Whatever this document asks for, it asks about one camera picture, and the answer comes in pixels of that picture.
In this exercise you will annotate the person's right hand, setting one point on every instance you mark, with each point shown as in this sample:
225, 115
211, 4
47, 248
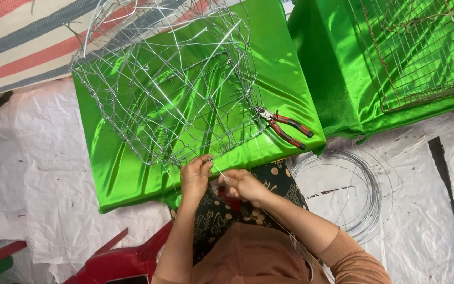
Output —
244, 185

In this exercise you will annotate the person's left hand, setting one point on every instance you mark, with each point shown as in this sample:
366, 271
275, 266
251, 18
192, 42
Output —
192, 179

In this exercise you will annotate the black patterned skirt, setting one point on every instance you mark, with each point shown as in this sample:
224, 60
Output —
219, 221

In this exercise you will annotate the red and black pliers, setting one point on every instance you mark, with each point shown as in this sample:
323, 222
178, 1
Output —
286, 127

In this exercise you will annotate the brown long-sleeved top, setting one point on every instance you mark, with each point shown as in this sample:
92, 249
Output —
258, 256

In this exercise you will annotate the red plastic chair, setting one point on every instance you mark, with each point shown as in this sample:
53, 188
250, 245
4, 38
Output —
120, 260

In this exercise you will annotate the smartphone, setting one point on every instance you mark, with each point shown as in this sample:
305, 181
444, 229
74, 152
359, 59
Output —
128, 279

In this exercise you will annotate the green satin covered table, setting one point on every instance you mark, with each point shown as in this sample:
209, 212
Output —
282, 67
333, 71

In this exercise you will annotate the white plastic ground sheet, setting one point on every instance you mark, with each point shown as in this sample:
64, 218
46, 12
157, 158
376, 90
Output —
53, 177

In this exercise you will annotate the striped woven mat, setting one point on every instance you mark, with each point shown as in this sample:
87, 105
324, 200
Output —
26, 43

